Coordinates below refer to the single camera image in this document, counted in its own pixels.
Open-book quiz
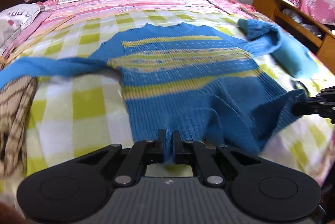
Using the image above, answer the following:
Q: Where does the green white checkered bedsheet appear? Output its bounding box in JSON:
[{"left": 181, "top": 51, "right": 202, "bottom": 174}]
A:
[{"left": 1, "top": 10, "right": 334, "bottom": 192}]

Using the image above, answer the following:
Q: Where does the wooden bedside shelf cabinet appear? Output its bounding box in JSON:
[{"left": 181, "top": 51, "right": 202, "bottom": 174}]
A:
[{"left": 252, "top": 0, "right": 334, "bottom": 72}]

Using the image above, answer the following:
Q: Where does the white pink printed pillow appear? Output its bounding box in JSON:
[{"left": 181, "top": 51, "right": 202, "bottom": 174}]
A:
[{"left": 1, "top": 3, "right": 50, "bottom": 54}]

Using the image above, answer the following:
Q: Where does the blue striped knit sweater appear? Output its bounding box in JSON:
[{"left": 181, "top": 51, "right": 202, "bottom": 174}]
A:
[{"left": 1, "top": 19, "right": 308, "bottom": 154}]

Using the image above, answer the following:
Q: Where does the pink floral folded bedding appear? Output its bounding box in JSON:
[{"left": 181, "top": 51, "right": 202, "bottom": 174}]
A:
[{"left": 286, "top": 0, "right": 335, "bottom": 25}]

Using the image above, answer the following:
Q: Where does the pink striped quilt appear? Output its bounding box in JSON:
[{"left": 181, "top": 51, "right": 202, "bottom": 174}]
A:
[{"left": 5, "top": 0, "right": 259, "bottom": 63}]

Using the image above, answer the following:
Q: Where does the beige brown patterned sweater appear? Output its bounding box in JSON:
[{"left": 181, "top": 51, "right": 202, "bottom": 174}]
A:
[{"left": 1, "top": 76, "right": 38, "bottom": 177}]

